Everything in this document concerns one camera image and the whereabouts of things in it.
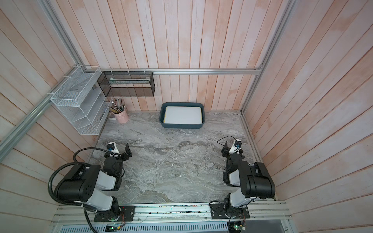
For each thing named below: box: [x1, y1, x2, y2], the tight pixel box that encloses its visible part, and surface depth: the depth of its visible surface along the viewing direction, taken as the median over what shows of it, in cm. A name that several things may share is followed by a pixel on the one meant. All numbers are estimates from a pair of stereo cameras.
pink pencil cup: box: [111, 108, 129, 124], surface depth 111 cm
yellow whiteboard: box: [163, 106, 203, 124], surface depth 116 cm
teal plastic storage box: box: [159, 101, 206, 129], surface depth 120 cm
